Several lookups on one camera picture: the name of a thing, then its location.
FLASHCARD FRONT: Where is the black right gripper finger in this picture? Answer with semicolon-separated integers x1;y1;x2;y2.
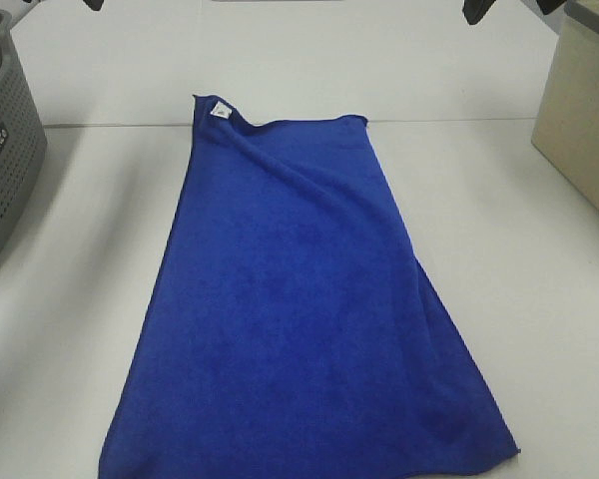
462;0;494;24
536;0;567;15

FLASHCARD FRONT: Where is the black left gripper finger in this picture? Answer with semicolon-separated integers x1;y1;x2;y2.
83;0;104;11

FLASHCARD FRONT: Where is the blue microfibre towel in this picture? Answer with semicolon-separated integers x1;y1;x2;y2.
98;96;519;478

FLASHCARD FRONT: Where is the beige storage box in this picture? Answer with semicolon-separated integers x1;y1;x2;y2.
531;1;599;211

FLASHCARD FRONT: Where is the grey perforated plastic basket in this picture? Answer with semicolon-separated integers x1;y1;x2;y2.
0;10;47;253

